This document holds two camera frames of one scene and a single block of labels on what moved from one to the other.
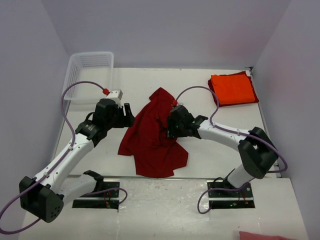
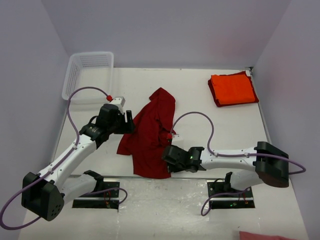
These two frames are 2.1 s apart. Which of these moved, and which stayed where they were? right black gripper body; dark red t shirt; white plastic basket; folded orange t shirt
Moved: right black gripper body
Stayed: dark red t shirt; white plastic basket; folded orange t shirt
